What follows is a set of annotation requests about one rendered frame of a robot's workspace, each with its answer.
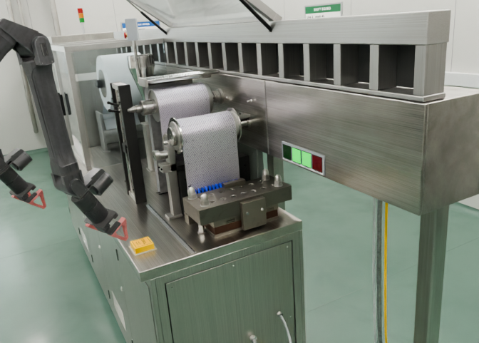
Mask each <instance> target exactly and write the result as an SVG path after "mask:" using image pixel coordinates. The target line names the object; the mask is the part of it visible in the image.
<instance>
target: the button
mask: <svg viewBox="0 0 479 343"><path fill-rule="evenodd" d="M130 246H131V248H132V249H133V251H134V252H135V254H138V253H141V252H145V251H148V250H152V249H155V247H154V243H153V242H152V240H151V239H150V238H149V237H143V238H140V239H137V240H133V241H130Z"/></svg>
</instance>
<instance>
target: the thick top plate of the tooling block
mask: <svg viewBox="0 0 479 343"><path fill-rule="evenodd" d="M269 177H270V180H262V178H257V179H254V180H248V181H245V184H242V185H237V186H234V187H231V188H226V189H224V188H218V189H214V190H209V191H206V192H203V193H205V194H207V196H208V199H209V203H210V206H208V207H201V206H200V200H201V195H202V194H203V193H198V194H197V199H194V200H189V199H188V196H187V197H183V198H182V199H183V206H184V212H185V213H187V214H188V215H189V216H190V217H191V218H192V219H193V220H194V221H195V222H196V223H197V224H199V225H200V226H202V225H206V224H210V223H212V222H217V221H219V220H224V219H227V218H229V217H234V216H236V215H241V212H240V202H243V201H246V200H251V199H253V198H258V197H261V196H263V197H265V203H266V207H268V206H270V205H275V204H278V203H282V202H285V201H288V200H292V186H291V185H289V184H287V183H285V182H283V181H282V184H283V186H281V187H274V177H272V176H269Z"/></svg>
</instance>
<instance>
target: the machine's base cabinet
mask: <svg viewBox="0 0 479 343"><path fill-rule="evenodd" d="M71 197H72V196H71V195H67V198H68V205H69V207H68V208H69V212H70V214H71V219H72V223H73V226H74V227H75V230H76V232H77V234H78V237H79V239H80V241H81V243H82V246H83V248H84V250H85V251H86V254H87V256H88V259H89V261H90V263H91V265H92V268H93V270H94V272H95V274H96V277H97V278H98V281H99V283H100V285H101V287H102V289H103V292H104V294H105V296H106V299H107V301H108V303H109V305H110V308H111V309H112V311H113V314H114V316H115V318H116V320H117V323H118V325H119V327H120V330H121V332H122V333H123V336H124V338H125V340H126V342H127V343H251V342H250V340H249V338H250V337H251V336H252V335H255V336H256V337H257V343H289V339H288V336H287V332H286V329H285V327H284V324H283V322H282V320H281V318H279V317H278V316H277V313H278V312H279V311H280V312H282V313H283V318H284V321H285V322H286V324H287V327H288V330H289V333H290V336H291V339H292V343H306V327H305V303H304V258H303V236H302V230H298V231H296V232H292V233H289V234H287V235H283V236H281V237H277V238H274V239H272V240H268V241H266V242H262V243H259V244H257V245H253V246H251V247H247V248H245V249H242V250H238V251H236V252H232V253H230V254H226V255H223V256H220V257H216V258H214V259H211V260H208V261H205V262H201V263H199V264H196V265H193V266H190V267H186V268H184V269H181V270H178V271H175V272H171V273H169V274H166V275H163V276H160V277H156V278H154V279H151V280H148V281H145V282H140V280H139V279H138V277H137V276H136V274H135V273H134V271H133V269H132V267H131V266H130V265H129V263H128V261H127V260H126V258H125V256H124V255H123V253H122V252H121V250H120V248H119V247H118V245H117V244H116V242H115V240H114V239H113V237H112V236H110V235H108V234H106V233H104V232H100V231H97V230H94V229H92V228H89V227H86V226H85V224H86V223H85V222H84V220H85V219H86V218H87V217H86V216H85V215H84V214H83V213H82V212H81V211H80V210H79V209H78V207H77V206H76V205H75V204H74V203H73V202H72V201H71Z"/></svg>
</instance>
